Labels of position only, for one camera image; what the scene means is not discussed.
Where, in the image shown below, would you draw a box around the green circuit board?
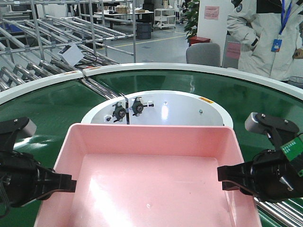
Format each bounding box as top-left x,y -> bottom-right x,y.
280,137 -> 303,177

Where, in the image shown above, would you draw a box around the grey control box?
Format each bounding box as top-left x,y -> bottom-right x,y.
58,44 -> 84,66

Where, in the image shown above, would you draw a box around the white outer conveyor rim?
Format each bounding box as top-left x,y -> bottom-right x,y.
0,62 -> 303,104

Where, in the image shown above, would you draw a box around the person in white jacket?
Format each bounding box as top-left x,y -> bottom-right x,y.
227,0 -> 303,82

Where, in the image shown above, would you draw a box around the pink wall notice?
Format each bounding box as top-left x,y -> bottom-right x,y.
204,6 -> 220,20

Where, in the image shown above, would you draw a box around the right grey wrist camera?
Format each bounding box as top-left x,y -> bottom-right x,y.
245,112 -> 299,149

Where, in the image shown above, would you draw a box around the dark stacked crates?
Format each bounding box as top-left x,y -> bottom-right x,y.
136,23 -> 152,39

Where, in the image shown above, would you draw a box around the white inner conveyor ring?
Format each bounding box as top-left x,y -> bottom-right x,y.
80,90 -> 234,130

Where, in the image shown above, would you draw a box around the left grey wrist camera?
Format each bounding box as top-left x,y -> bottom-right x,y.
0,117 -> 37,153

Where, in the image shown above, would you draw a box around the grey office chair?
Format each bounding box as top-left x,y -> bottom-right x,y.
186,43 -> 221,67

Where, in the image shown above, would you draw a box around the steel roller conveyor rack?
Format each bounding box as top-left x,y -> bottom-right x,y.
0,0 -> 136,91

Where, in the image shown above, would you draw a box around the blue lanyard badge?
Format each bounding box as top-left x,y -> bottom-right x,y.
271,0 -> 292,52

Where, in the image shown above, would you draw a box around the left black bearing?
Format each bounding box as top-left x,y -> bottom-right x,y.
113,102 -> 126,122

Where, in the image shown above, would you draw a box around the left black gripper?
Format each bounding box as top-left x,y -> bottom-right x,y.
0,151 -> 77,208

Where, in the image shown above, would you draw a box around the steel transfer rollers right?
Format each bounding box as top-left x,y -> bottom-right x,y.
254,198 -> 303,227

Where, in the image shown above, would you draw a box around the pink plastic bin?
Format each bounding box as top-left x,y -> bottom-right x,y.
35,123 -> 261,227

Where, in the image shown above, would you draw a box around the pink sign on stand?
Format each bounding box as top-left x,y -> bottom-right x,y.
226,42 -> 241,60

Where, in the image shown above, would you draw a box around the white wheeled cart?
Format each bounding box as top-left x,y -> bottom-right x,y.
153,9 -> 176,29

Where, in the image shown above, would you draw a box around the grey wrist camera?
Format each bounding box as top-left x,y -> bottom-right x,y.
0,117 -> 37,153
245,112 -> 299,149

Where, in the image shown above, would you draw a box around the green leafy plant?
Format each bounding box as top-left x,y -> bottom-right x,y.
184,0 -> 200,42

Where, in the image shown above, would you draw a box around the black bearing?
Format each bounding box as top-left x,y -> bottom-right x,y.
132,97 -> 144,116
113,102 -> 126,122

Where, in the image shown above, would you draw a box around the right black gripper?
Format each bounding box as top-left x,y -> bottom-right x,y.
217,149 -> 303,202

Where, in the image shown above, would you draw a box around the right black bearing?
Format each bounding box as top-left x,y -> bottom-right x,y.
132,97 -> 144,116

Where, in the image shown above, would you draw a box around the background work table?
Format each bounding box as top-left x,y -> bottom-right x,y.
94,9 -> 154,29

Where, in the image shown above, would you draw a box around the red bin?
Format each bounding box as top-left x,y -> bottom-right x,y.
188,36 -> 211,46

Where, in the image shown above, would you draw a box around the mesh waste basket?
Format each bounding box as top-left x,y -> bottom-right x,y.
288,76 -> 303,89

